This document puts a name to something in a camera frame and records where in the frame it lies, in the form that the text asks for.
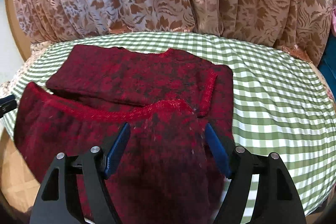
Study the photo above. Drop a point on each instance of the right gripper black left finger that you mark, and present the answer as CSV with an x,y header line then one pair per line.
x,y
58,199

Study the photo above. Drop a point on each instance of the dark red knitted sweater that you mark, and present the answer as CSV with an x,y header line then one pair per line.
x,y
167,173

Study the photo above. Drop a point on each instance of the floral rose bedsheet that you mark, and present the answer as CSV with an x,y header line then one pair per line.
x,y
37,49

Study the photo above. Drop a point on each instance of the green white checkered cloth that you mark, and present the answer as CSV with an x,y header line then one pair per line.
x,y
280,103

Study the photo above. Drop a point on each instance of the blue plastic storage bin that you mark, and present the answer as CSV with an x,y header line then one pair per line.
x,y
327,65

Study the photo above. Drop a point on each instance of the pink cloth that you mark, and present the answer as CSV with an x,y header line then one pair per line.
x,y
333,21

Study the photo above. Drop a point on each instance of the wooden bed frame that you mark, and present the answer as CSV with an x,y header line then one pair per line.
x,y
22,41

